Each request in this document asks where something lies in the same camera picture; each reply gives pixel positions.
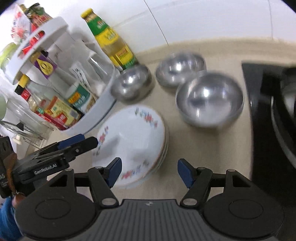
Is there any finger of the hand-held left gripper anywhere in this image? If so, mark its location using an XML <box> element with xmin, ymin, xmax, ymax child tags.
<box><xmin>35</xmin><ymin>134</ymin><xmax>85</xmax><ymax>154</ymax></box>
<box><xmin>62</xmin><ymin>137</ymin><xmax>98</xmax><ymax>159</ymax></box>

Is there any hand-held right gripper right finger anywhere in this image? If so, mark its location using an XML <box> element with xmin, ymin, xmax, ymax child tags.
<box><xmin>178</xmin><ymin>159</ymin><xmax>253</xmax><ymax>208</ymax></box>

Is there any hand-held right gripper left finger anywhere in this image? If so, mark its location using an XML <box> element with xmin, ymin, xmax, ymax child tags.
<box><xmin>50</xmin><ymin>157</ymin><xmax>122</xmax><ymax>208</ymax></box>

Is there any person's left forearm blue sleeve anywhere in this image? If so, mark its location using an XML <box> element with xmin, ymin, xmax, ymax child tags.
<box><xmin>0</xmin><ymin>197</ymin><xmax>23</xmax><ymax>241</ymax></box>

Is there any person's left hand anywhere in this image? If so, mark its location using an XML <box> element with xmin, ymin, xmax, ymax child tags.
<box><xmin>6</xmin><ymin>153</ymin><xmax>25</xmax><ymax>208</ymax></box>

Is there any red cap sauce bottle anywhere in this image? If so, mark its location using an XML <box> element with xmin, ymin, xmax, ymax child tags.
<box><xmin>15</xmin><ymin>86</ymin><xmax>70</xmax><ymax>131</ymax></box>

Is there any yellow cap vinegar bottle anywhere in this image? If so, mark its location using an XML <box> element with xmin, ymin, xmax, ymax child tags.
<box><xmin>17</xmin><ymin>74</ymin><xmax>81</xmax><ymax>127</ymax></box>

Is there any white two-tier spice rack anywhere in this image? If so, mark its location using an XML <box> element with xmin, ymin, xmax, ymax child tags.
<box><xmin>5</xmin><ymin>16</ymin><xmax>116</xmax><ymax>138</ymax></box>

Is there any purple label sauce bottle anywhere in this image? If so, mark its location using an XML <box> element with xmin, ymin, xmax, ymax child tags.
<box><xmin>30</xmin><ymin>53</ymin><xmax>98</xmax><ymax>114</ymax></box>

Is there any stainless steel bowl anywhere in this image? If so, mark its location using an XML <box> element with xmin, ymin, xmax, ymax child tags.
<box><xmin>155</xmin><ymin>53</ymin><xmax>207</xmax><ymax>87</ymax></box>
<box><xmin>110</xmin><ymin>64</ymin><xmax>155</xmax><ymax>102</ymax></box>
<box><xmin>176</xmin><ymin>72</ymin><xmax>245</xmax><ymax>124</ymax></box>
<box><xmin>182</xmin><ymin>111</ymin><xmax>240</xmax><ymax>130</ymax></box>

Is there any glass pot lid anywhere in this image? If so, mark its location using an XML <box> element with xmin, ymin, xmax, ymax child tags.
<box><xmin>0</xmin><ymin>97</ymin><xmax>47</xmax><ymax>140</ymax></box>

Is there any light green plastic scoop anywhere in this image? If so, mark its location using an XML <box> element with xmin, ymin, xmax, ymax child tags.
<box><xmin>0</xmin><ymin>95</ymin><xmax>8</xmax><ymax>121</ymax></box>

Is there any clear plastic bag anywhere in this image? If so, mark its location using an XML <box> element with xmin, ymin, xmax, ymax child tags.
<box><xmin>69</xmin><ymin>32</ymin><xmax>112</xmax><ymax>98</ymax></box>

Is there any black gas stove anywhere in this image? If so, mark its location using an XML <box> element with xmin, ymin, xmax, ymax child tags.
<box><xmin>241</xmin><ymin>60</ymin><xmax>296</xmax><ymax>193</ymax></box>

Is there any yellow green sauce bottle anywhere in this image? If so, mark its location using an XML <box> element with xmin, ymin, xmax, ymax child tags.
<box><xmin>80</xmin><ymin>8</ymin><xmax>139</xmax><ymax>71</ymax></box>

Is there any red packet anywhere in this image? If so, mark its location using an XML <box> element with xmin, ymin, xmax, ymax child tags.
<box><xmin>22</xmin><ymin>31</ymin><xmax>46</xmax><ymax>53</ymax></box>

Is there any green lid glass jar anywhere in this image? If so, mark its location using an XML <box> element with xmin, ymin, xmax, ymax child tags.
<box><xmin>0</xmin><ymin>43</ymin><xmax>19</xmax><ymax>68</ymax></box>

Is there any black burner grate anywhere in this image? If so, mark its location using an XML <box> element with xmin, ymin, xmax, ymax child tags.
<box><xmin>270</xmin><ymin>67</ymin><xmax>296</xmax><ymax>168</ymax></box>

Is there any clear plastic spice packet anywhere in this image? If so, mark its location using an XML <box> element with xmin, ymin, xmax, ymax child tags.
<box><xmin>10</xmin><ymin>5</ymin><xmax>35</xmax><ymax>45</ymax></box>

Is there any dark jar red label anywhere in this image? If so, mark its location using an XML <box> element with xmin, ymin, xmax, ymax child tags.
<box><xmin>24</xmin><ymin>3</ymin><xmax>54</xmax><ymax>26</ymax></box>

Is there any metal wire dish rack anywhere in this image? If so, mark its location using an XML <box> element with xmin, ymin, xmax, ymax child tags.
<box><xmin>13</xmin><ymin>124</ymin><xmax>48</xmax><ymax>149</ymax></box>

